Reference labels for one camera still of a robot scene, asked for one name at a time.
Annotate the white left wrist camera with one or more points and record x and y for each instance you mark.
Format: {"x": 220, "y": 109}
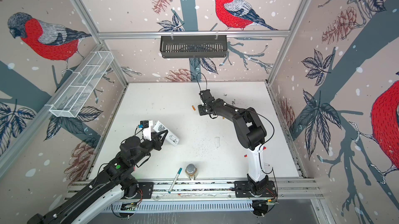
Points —
{"x": 146, "y": 127}

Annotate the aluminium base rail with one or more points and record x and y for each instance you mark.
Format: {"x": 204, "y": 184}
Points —
{"x": 210, "y": 195}

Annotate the white battery cover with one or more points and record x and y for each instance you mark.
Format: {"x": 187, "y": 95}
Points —
{"x": 217, "y": 142}

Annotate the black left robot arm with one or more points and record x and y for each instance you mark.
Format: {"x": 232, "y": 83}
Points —
{"x": 113, "y": 183}

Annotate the black hanging plastic basket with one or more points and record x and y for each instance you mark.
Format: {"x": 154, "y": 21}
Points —
{"x": 186, "y": 47}

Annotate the silver metal binder clip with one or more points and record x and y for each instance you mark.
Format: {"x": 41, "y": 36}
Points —
{"x": 191, "y": 171}

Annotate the white remote control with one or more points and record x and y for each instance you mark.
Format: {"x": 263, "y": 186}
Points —
{"x": 171, "y": 137}

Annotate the teal capped marker pen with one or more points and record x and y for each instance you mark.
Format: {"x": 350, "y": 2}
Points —
{"x": 175, "y": 180}

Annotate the white wire mesh basket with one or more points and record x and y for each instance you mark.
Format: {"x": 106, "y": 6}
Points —
{"x": 74, "y": 97}

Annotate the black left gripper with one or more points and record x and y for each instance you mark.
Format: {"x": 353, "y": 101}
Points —
{"x": 156, "y": 141}

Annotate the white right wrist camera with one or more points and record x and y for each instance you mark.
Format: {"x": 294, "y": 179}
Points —
{"x": 206, "y": 97}

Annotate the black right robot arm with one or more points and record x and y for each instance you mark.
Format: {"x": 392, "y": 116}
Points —
{"x": 251, "y": 134}

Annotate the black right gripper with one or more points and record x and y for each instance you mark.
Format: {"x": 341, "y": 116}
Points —
{"x": 201, "y": 109}

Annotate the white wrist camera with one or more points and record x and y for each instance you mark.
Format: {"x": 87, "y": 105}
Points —
{"x": 146, "y": 127}
{"x": 206, "y": 97}

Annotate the aluminium top crossbar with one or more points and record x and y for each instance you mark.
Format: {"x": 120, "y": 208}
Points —
{"x": 155, "y": 35}

